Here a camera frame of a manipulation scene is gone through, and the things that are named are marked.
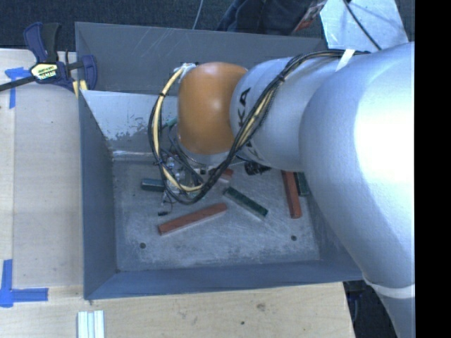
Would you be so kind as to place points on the pale wood board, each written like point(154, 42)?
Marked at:
point(46, 188)

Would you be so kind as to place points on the grey metal bin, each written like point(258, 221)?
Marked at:
point(218, 245)

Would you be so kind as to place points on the person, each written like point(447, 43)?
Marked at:
point(271, 9)

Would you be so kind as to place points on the long red-brown flat block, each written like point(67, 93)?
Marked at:
point(192, 219)

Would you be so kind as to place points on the dark green flat block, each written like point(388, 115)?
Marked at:
point(246, 203)
point(152, 184)
point(302, 185)

